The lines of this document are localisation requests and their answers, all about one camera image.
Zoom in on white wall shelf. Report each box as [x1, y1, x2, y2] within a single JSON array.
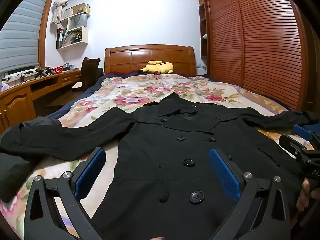
[[55, 4, 91, 53]]

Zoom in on black coat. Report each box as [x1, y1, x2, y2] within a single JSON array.
[[0, 92, 319, 240]]

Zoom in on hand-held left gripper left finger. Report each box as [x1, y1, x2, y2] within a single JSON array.
[[24, 147, 107, 240]]

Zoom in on person's right hand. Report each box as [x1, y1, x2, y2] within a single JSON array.
[[296, 179, 312, 213]]

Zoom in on floral blanket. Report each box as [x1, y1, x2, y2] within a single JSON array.
[[0, 74, 313, 240]]

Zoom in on black tripod device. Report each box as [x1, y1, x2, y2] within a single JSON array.
[[35, 67, 54, 78]]

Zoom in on wooden louvred wardrobe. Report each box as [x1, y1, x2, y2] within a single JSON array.
[[197, 0, 320, 113]]

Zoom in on row of books and folders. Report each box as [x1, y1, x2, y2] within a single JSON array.
[[56, 27, 83, 49]]

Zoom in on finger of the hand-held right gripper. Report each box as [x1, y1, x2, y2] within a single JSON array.
[[293, 124, 313, 143], [279, 134, 304, 155]]

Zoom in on wooden bed headboard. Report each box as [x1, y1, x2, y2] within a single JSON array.
[[104, 44, 197, 76]]

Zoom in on wooden window frame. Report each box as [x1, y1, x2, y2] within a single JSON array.
[[37, 0, 57, 73]]

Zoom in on dark desk chair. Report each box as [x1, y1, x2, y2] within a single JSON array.
[[71, 57, 104, 92]]

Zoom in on yellow plush toy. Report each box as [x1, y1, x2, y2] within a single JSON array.
[[139, 60, 175, 75]]

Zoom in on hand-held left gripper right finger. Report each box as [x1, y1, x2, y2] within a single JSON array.
[[209, 148, 292, 240]]

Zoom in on grey paper bag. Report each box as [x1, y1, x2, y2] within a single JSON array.
[[68, 14, 88, 30]]

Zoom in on dark blue cloth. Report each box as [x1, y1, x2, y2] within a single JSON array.
[[300, 121, 320, 140]]

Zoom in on wooden desk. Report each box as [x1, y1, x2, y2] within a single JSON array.
[[0, 69, 83, 135]]

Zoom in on grey window blind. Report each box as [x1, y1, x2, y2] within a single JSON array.
[[0, 0, 52, 74]]

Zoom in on hanging beige cloth figure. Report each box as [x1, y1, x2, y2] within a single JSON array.
[[50, 0, 69, 25]]

